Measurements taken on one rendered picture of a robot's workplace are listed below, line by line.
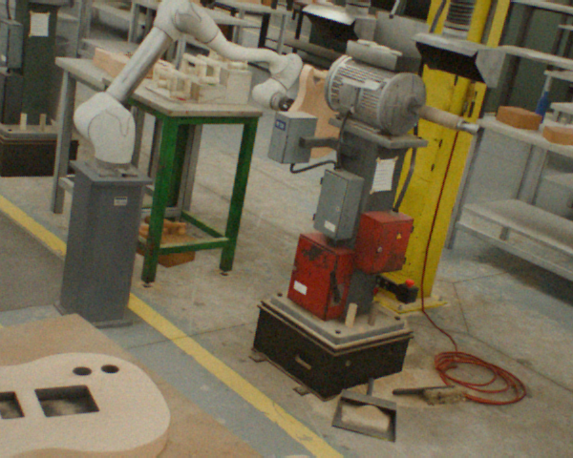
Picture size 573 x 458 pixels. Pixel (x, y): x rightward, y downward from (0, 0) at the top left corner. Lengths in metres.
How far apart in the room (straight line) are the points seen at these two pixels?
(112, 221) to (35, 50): 2.30
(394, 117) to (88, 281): 1.50
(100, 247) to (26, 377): 2.18
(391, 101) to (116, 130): 1.16
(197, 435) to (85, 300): 2.33
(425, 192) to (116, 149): 1.71
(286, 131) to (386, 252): 0.65
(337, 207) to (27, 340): 1.91
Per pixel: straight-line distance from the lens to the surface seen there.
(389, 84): 3.61
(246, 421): 3.60
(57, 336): 2.07
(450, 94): 4.65
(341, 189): 3.66
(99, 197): 3.87
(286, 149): 3.68
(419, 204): 4.78
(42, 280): 4.54
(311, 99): 4.02
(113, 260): 4.01
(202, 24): 4.00
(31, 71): 6.04
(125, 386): 1.81
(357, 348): 3.83
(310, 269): 3.80
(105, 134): 3.88
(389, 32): 3.86
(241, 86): 4.64
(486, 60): 3.50
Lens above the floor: 1.85
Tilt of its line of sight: 19 degrees down
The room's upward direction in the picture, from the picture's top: 11 degrees clockwise
